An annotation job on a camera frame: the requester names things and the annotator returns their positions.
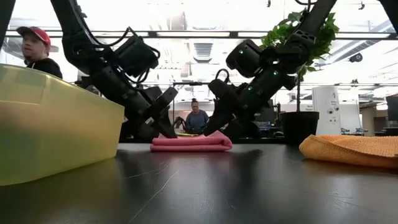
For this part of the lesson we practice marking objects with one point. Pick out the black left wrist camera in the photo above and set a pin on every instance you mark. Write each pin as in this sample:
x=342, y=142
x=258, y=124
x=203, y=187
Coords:
x=136, y=56

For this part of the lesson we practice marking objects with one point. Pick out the black ceiling camera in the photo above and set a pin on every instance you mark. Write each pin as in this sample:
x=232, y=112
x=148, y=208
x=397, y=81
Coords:
x=356, y=57

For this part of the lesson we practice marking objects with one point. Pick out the black metal table frame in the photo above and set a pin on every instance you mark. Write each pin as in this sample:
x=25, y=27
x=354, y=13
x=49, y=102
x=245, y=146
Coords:
x=264, y=140

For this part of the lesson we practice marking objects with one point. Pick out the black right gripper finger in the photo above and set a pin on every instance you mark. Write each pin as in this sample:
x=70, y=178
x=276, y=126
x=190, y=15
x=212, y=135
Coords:
x=216, y=118
x=229, y=116

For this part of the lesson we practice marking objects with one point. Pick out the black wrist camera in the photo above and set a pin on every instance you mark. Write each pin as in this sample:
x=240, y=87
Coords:
x=244, y=57
x=136, y=56

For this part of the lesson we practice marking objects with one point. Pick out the orange microfiber towel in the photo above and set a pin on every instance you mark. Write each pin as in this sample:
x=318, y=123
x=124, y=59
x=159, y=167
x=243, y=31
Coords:
x=351, y=149

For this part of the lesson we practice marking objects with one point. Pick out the green plant in black pot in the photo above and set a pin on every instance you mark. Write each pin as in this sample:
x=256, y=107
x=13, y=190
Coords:
x=300, y=124

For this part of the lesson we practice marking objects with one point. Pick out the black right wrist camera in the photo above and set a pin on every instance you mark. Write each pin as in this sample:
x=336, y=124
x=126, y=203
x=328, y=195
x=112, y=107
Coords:
x=244, y=57

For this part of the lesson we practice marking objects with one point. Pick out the black overhead crossbar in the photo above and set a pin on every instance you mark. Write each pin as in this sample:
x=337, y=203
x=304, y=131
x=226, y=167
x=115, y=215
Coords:
x=192, y=34

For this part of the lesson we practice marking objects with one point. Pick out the black computer monitor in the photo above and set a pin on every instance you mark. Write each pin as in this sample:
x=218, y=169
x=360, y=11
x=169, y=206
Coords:
x=267, y=115

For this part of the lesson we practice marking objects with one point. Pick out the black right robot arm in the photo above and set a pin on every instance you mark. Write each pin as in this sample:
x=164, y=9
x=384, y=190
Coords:
x=314, y=21

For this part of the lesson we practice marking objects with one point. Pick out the translucent green plastic bin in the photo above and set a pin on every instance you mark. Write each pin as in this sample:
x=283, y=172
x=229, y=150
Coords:
x=56, y=130

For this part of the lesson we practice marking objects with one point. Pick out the person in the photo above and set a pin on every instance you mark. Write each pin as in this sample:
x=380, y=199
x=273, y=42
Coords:
x=196, y=119
x=37, y=46

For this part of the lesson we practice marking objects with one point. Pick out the pink microfiber towel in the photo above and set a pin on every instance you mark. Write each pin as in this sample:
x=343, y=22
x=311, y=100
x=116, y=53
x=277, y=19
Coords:
x=192, y=143

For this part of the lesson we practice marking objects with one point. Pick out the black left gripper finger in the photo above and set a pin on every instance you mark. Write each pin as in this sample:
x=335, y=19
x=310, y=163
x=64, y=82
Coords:
x=166, y=124
x=147, y=130

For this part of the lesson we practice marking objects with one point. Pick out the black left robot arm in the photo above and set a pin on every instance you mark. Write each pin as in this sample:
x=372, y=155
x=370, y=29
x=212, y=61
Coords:
x=74, y=37

